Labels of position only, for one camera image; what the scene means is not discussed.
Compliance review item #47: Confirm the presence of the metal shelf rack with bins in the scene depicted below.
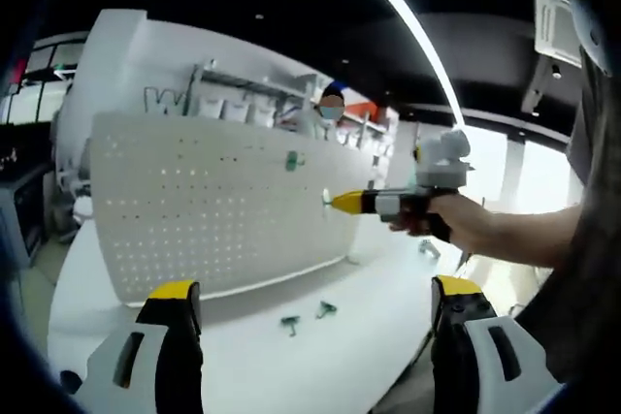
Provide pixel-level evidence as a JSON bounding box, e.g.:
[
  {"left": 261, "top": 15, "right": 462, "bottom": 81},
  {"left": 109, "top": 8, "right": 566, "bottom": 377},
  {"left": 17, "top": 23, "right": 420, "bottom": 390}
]
[{"left": 186, "top": 59, "right": 331, "bottom": 129}]

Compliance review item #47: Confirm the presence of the curved ceiling light strip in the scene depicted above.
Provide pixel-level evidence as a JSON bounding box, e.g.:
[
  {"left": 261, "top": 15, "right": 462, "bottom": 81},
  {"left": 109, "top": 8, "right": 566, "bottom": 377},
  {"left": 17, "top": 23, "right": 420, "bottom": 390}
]
[{"left": 334, "top": 0, "right": 465, "bottom": 132}]

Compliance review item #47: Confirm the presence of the person's right hand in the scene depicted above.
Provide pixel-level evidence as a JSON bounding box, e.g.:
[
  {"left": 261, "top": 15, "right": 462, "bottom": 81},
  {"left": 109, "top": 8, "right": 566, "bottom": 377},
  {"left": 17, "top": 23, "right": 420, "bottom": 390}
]
[{"left": 387, "top": 194, "right": 491, "bottom": 255}]

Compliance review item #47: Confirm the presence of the grey cabinet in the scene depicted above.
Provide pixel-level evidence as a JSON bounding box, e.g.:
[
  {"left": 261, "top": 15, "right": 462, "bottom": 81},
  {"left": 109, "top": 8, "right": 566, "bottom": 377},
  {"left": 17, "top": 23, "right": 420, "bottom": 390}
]
[{"left": 0, "top": 161, "right": 52, "bottom": 270}]

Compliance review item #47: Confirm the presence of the ceiling air conditioner unit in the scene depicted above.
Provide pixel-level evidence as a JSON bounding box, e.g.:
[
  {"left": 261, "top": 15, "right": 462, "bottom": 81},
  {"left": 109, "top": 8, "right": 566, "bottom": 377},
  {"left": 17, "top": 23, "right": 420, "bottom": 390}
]
[{"left": 533, "top": 0, "right": 610, "bottom": 76}]

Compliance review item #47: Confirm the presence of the white chair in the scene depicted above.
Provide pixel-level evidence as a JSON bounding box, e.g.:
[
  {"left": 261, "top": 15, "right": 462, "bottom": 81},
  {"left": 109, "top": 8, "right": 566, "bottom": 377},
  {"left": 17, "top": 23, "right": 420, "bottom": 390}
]
[{"left": 52, "top": 137, "right": 93, "bottom": 240}]

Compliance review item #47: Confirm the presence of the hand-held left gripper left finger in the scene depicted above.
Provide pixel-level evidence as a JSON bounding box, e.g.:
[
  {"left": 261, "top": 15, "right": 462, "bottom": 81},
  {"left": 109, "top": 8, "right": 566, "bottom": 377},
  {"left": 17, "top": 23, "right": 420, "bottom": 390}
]
[{"left": 75, "top": 279, "right": 205, "bottom": 414}]

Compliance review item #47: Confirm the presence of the black oval table grommet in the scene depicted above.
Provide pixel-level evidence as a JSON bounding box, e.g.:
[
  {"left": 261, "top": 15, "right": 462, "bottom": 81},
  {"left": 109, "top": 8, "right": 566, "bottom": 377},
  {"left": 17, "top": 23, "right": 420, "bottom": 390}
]
[{"left": 60, "top": 369, "right": 83, "bottom": 396}]

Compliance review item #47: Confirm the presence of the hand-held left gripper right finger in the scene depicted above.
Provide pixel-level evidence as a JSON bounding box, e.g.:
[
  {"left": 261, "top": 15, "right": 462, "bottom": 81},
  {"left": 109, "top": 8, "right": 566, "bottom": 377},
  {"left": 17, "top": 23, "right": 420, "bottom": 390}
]
[{"left": 430, "top": 275, "right": 567, "bottom": 414}]

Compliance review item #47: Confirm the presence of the white perforated mounting plate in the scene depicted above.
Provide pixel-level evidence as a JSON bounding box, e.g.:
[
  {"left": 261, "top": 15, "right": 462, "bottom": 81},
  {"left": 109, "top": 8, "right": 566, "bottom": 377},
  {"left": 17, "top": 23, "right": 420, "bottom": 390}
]
[{"left": 89, "top": 111, "right": 379, "bottom": 308}]

